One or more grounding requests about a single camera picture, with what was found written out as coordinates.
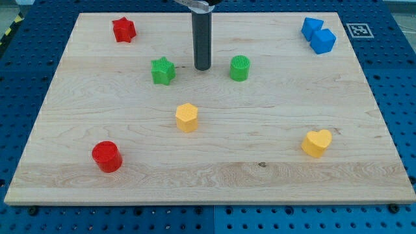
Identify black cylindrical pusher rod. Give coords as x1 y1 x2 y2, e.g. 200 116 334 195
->
191 12 212 71

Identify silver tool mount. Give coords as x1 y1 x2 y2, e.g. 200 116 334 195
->
174 0 222 14

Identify green cylinder block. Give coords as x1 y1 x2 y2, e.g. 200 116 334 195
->
229 55 251 82

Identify wooden board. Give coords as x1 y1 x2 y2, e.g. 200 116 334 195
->
5 12 415 206

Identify green star block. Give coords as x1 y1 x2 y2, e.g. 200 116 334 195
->
151 57 176 86

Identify red star block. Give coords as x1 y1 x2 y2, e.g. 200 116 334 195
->
112 17 137 43

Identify yellow hexagon block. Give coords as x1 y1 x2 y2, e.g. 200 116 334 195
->
175 103 198 133

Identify blue triangular block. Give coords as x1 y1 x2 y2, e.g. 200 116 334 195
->
301 17 324 42

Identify blue cube block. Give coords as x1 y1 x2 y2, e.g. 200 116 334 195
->
310 29 337 55

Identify black white fiducial marker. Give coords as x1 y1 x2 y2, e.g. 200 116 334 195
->
346 23 374 38

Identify red cylinder block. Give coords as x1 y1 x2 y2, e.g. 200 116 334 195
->
92 141 123 173

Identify yellow heart block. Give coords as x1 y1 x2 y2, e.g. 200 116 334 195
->
301 129 332 158

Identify black yellow hazard tape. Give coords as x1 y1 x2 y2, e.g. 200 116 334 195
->
1 12 24 47

